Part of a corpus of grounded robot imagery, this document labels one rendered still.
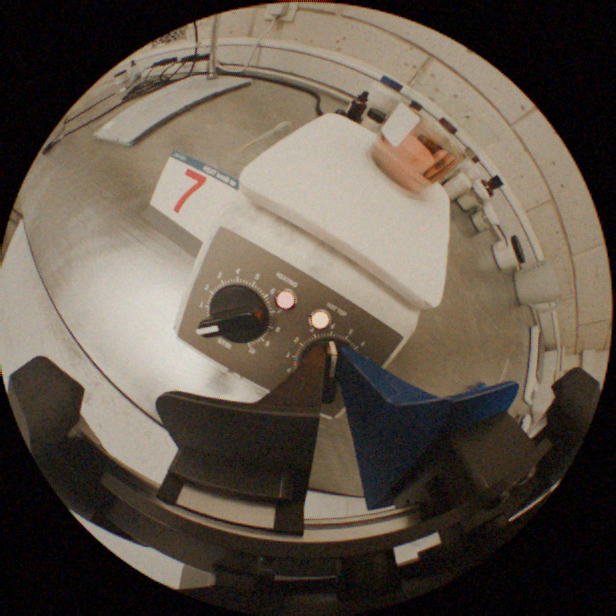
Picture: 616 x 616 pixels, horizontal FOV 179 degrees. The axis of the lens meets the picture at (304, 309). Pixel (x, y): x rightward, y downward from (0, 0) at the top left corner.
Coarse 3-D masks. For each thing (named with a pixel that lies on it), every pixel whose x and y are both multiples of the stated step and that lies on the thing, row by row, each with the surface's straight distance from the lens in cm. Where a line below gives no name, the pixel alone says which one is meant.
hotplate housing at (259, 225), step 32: (224, 224) 10; (256, 224) 10; (288, 224) 10; (288, 256) 10; (320, 256) 10; (352, 288) 10; (384, 288) 11; (384, 320) 11; (416, 320) 12; (256, 384) 13
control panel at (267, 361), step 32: (224, 256) 10; (256, 256) 10; (192, 288) 11; (256, 288) 10; (288, 288) 10; (320, 288) 10; (192, 320) 12; (288, 320) 10; (352, 320) 10; (224, 352) 12; (256, 352) 11; (288, 352) 11; (384, 352) 12
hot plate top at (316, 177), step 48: (288, 144) 12; (336, 144) 13; (288, 192) 9; (336, 192) 10; (384, 192) 12; (432, 192) 17; (336, 240) 8; (384, 240) 10; (432, 240) 13; (432, 288) 11
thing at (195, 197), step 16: (176, 160) 21; (176, 176) 20; (192, 176) 19; (208, 176) 18; (160, 192) 22; (176, 192) 20; (192, 192) 18; (208, 192) 17; (224, 192) 16; (176, 208) 20; (192, 208) 18; (208, 208) 17; (192, 224) 18; (208, 224) 17
